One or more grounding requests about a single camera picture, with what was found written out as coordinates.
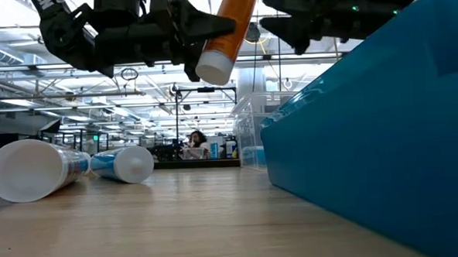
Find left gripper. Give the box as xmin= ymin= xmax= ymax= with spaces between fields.
xmin=91 ymin=0 xmax=240 ymax=88

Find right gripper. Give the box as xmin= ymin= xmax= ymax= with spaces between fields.
xmin=258 ymin=0 xmax=408 ymax=58

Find orange Gorilla caulk tube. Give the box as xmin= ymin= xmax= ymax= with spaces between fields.
xmin=0 ymin=136 xmax=94 ymax=204
xmin=191 ymin=0 xmax=266 ymax=87

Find person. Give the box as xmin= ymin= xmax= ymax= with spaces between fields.
xmin=187 ymin=129 xmax=213 ymax=160

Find clear plastic bin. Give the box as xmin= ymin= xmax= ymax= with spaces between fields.
xmin=230 ymin=90 xmax=305 ymax=172

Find blue plastic tray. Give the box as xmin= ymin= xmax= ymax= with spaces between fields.
xmin=254 ymin=0 xmax=458 ymax=257

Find black background station frame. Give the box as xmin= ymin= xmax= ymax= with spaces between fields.
xmin=173 ymin=85 xmax=241 ymax=147

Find black hanging camera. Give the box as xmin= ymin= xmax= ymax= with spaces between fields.
xmin=243 ymin=21 xmax=262 ymax=44

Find black aluminium table frame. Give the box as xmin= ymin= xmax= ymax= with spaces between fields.
xmin=154 ymin=157 xmax=241 ymax=171

